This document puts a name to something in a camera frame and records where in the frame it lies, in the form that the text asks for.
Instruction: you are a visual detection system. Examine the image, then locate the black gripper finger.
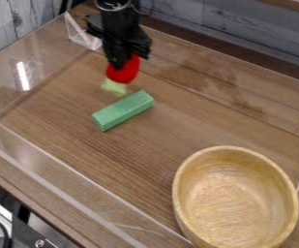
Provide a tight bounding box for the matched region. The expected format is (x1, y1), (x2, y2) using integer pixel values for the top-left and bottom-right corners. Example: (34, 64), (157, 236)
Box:
(103, 39), (133, 70)
(134, 40), (151, 59)

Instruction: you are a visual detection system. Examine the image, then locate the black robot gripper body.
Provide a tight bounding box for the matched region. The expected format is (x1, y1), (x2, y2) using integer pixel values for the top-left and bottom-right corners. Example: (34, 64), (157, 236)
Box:
(85, 8), (151, 53)

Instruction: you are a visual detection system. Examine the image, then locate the red plush strawberry toy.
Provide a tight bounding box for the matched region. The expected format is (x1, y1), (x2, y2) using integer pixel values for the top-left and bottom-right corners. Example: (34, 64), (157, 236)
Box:
(101, 53), (143, 97)

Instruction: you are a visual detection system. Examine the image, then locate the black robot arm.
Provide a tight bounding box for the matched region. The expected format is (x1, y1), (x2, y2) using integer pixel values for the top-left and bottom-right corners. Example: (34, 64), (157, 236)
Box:
(86, 0), (151, 70)

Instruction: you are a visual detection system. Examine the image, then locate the green foam block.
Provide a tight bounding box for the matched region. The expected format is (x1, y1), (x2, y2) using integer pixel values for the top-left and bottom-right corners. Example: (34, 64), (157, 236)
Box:
(93, 90), (154, 132)

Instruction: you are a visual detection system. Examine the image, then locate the wooden bowl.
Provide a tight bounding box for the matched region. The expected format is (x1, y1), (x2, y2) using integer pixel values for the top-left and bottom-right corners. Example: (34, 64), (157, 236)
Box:
(173, 145), (299, 248)

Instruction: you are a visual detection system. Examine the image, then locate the black device with knob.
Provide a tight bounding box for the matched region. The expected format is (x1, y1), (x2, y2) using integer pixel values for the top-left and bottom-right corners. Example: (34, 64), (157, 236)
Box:
(0, 227), (59, 248)

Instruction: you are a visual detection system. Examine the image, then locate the clear acrylic enclosure wall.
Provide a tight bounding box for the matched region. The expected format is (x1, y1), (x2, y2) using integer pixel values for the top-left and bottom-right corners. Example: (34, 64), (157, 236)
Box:
(0, 18), (299, 248)

